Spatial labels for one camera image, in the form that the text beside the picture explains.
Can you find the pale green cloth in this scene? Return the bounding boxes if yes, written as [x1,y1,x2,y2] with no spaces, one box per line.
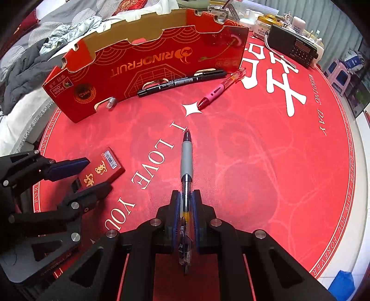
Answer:
[39,16,102,55]

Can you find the red cardboard box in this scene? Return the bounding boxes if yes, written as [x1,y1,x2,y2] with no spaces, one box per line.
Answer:
[42,8,250,123]

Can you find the white jar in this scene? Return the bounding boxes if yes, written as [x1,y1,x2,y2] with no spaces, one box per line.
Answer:
[292,16,306,35]

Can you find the pink plastic stool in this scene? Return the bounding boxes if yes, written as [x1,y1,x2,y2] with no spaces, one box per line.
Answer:
[325,58,350,96]

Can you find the black radio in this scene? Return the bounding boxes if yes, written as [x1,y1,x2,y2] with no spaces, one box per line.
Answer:
[265,24,320,69]

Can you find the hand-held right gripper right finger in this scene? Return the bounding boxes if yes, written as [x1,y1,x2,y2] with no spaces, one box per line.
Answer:
[192,189,337,301]

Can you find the round red printed mat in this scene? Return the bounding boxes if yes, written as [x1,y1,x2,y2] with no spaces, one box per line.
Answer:
[32,27,357,301]

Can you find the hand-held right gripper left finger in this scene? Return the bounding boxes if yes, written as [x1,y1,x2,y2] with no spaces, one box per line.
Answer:
[37,189,182,301]

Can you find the blue and white bag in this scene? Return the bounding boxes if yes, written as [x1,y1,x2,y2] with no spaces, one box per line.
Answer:
[344,48,365,71]

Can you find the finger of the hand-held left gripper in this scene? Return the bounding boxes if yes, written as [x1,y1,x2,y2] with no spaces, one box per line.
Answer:
[9,182,113,262]
[0,150,91,188]

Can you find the red cigarette pack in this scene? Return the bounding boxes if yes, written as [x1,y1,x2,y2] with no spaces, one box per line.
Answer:
[76,147,126,192]

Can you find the red embroidered cushion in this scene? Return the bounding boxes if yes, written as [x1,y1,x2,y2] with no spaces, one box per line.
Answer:
[114,0,148,12]

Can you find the grey patterned quilt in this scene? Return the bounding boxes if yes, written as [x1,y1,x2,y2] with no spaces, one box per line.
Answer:
[0,0,122,58]

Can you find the grey grip gel pen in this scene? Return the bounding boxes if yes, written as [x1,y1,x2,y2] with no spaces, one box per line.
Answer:
[177,129,195,275]

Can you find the gold lid glass jar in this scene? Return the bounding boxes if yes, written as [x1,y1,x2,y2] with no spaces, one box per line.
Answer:
[254,14,284,41]

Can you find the pink pen clear cap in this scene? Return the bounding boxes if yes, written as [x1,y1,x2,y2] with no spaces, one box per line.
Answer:
[197,68,247,110]

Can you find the dark grey garment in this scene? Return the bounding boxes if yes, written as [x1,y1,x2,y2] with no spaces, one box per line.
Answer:
[0,43,64,115]

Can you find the black marker pen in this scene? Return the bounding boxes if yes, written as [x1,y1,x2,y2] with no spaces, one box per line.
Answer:
[137,70,228,98]

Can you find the white fringed blanket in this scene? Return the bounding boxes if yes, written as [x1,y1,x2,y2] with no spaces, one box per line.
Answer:
[0,95,60,155]

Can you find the blue plastic object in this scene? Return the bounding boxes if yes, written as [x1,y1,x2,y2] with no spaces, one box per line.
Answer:
[328,270,356,297]

